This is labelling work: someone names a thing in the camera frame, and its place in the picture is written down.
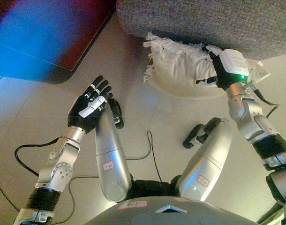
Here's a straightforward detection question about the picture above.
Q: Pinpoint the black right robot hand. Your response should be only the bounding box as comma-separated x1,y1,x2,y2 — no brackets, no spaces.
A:
196,45,250,90

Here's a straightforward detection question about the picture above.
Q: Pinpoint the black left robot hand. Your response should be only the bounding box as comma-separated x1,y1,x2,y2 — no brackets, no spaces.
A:
67,75,113,135

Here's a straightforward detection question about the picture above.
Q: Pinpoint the white fringed pillow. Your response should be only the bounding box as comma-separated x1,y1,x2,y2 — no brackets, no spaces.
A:
142,30,271,100

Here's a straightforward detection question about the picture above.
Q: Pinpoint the black left robot foot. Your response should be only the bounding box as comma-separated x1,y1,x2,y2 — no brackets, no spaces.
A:
107,98,124,129

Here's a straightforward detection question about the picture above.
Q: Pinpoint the black robot foot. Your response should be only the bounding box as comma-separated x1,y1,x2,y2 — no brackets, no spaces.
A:
183,123,204,150
107,98,124,129

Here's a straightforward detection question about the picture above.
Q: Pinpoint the silver left robot leg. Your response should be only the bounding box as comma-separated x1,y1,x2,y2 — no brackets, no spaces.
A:
94,103,132,202

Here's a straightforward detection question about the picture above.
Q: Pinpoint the silver robot leg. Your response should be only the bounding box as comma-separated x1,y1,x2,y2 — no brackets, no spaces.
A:
175,117,234,202
94,103,132,202

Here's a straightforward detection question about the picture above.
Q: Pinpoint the grey fabric armchair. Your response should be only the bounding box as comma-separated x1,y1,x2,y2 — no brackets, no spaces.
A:
116,0,286,61

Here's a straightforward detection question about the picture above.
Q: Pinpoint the black right robot foot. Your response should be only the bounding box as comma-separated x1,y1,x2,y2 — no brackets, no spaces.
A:
183,123,204,150

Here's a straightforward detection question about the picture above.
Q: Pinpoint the glossy reddish wooden table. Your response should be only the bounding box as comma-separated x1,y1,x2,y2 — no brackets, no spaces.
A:
0,0,117,84

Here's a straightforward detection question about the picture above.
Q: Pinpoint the silver right robot leg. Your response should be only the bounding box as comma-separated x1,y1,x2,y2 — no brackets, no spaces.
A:
175,117,234,202

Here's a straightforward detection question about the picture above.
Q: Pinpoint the grey robot torso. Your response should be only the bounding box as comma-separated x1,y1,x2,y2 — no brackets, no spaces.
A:
83,179,258,225

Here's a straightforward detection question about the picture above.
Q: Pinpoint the thick black right wrist cable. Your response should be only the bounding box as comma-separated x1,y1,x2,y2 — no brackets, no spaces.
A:
245,81,279,119

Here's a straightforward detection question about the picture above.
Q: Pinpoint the thin black floor cable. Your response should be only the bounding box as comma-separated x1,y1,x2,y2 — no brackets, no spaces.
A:
124,130,164,182
0,173,75,225

